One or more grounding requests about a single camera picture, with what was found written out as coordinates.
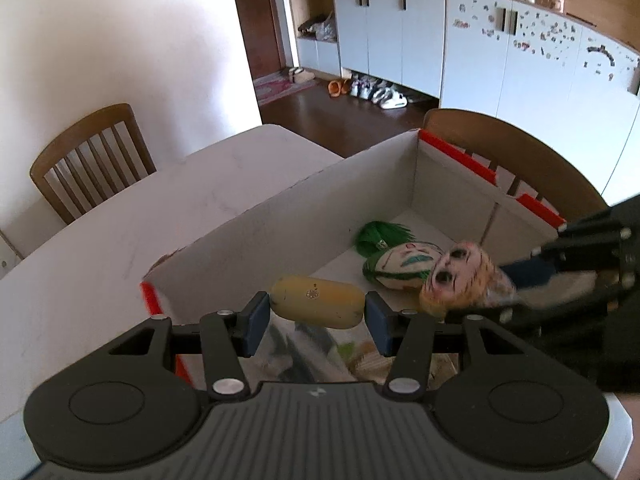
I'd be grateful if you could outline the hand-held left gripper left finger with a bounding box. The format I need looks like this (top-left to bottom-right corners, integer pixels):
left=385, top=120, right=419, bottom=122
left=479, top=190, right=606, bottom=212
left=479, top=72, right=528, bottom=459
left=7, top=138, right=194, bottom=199
left=75, top=291, right=272, bottom=402

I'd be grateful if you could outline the white lower cabinet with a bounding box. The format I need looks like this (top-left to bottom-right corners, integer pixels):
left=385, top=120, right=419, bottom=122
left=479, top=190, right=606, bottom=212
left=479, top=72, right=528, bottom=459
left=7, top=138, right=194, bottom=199
left=332, top=0, right=447, bottom=99

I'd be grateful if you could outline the white stickered cabinet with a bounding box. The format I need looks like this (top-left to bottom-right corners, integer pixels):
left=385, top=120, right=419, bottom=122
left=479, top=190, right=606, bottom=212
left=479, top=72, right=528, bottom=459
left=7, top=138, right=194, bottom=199
left=440, top=0, right=640, bottom=207

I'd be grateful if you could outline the row of shoes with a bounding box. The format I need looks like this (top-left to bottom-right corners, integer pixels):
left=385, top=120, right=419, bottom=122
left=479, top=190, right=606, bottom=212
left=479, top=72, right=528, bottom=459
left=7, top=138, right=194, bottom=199
left=350, top=74, right=409, bottom=110

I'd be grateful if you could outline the patterned door rug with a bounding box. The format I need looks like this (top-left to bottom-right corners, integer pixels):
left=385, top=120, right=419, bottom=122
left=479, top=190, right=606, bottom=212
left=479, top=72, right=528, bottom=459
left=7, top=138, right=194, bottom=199
left=252, top=72, right=319, bottom=107

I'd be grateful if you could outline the red cardboard box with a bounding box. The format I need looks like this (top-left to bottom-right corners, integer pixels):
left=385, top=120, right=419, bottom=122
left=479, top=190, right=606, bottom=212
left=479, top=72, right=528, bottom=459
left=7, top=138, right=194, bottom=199
left=140, top=127, right=568, bottom=391

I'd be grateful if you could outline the green haired doll head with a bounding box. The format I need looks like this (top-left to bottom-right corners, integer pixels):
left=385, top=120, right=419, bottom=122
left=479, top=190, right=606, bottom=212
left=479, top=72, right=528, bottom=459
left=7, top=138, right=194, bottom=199
left=355, top=221, right=446, bottom=291

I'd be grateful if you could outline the white bench drawer cabinet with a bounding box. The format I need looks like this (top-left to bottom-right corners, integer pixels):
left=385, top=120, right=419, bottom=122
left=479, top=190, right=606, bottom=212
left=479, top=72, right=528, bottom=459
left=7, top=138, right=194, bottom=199
left=295, top=35, right=344, bottom=77

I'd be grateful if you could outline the wooden slat back chair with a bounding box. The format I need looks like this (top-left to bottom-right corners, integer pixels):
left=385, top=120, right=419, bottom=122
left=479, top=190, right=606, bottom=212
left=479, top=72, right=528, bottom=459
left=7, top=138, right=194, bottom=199
left=29, top=103, right=157, bottom=226
left=422, top=108, right=608, bottom=221

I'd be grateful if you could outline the white wooden sideboard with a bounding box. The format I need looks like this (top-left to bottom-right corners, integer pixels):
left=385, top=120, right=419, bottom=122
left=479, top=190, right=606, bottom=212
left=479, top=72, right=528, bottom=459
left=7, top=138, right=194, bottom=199
left=0, top=230, right=24, bottom=282

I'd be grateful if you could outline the clear plastic bag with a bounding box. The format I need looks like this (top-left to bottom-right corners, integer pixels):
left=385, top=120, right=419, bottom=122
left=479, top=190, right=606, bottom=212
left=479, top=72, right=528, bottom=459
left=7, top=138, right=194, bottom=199
left=315, top=13, right=337, bottom=41

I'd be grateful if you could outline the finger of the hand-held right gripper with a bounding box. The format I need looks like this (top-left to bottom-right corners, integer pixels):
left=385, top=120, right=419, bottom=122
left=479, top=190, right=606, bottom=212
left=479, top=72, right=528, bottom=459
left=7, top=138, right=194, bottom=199
left=500, top=200, right=640, bottom=293
left=444, top=280, right=623, bottom=343

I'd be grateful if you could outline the blond haired doll head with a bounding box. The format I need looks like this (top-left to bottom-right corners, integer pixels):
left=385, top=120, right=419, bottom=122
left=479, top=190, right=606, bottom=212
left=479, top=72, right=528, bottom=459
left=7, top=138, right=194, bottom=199
left=419, top=240, right=519, bottom=319

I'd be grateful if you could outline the yellow capsule toy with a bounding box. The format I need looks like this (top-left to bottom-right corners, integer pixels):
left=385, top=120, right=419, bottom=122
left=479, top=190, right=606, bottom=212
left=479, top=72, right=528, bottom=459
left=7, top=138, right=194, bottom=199
left=270, top=275, right=365, bottom=331

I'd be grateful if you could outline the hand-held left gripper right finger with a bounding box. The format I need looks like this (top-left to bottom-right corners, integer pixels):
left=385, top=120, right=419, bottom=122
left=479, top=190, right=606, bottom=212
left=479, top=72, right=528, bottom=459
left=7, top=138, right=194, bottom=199
left=364, top=292, right=553, bottom=404

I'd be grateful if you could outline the dark wooden door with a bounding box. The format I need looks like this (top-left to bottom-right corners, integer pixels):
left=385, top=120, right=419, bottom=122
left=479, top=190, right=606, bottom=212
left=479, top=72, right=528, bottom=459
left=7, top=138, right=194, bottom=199
left=230, top=0, right=287, bottom=79

